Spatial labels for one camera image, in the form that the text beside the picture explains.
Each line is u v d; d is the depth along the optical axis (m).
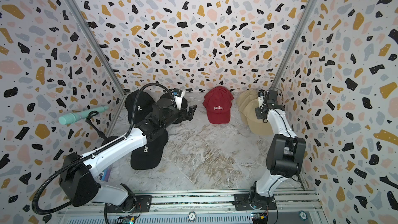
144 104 1.05
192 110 0.69
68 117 0.63
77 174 0.39
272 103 0.72
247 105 0.98
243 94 1.16
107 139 0.87
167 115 0.60
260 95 0.84
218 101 1.06
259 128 0.95
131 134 0.52
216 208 0.73
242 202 0.73
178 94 0.65
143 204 0.73
